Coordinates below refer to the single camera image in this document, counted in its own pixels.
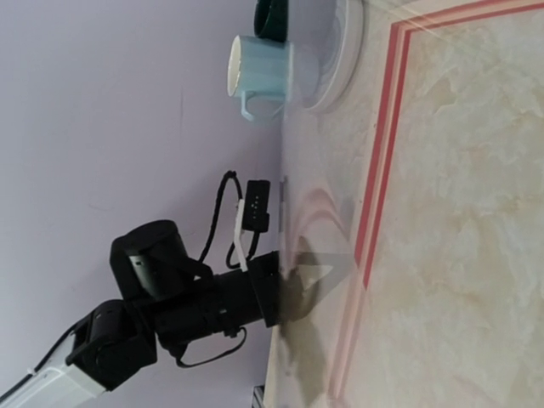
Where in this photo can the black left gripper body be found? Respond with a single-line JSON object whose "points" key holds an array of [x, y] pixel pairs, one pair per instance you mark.
{"points": [[264, 273]]}

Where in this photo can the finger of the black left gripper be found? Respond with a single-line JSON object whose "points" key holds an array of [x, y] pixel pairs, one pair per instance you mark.
{"points": [[312, 276]]}

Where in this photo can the red wooden picture frame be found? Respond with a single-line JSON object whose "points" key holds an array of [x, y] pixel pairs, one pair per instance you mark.
{"points": [[445, 305]]}

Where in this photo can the clear acrylic sheet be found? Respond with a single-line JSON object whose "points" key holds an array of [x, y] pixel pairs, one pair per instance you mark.
{"points": [[323, 157]]}

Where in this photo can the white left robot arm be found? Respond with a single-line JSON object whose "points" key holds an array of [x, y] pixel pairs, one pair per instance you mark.
{"points": [[169, 300]]}

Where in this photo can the light blue mug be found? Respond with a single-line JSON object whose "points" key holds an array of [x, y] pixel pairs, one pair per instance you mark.
{"points": [[258, 69]]}

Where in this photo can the white round plate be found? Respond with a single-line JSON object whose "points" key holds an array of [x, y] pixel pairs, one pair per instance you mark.
{"points": [[327, 39]]}

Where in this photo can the dark green mug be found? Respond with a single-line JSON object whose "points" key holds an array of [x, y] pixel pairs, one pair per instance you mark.
{"points": [[271, 20]]}

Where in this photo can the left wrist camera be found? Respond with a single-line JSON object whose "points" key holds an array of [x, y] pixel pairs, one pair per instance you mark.
{"points": [[252, 215]]}

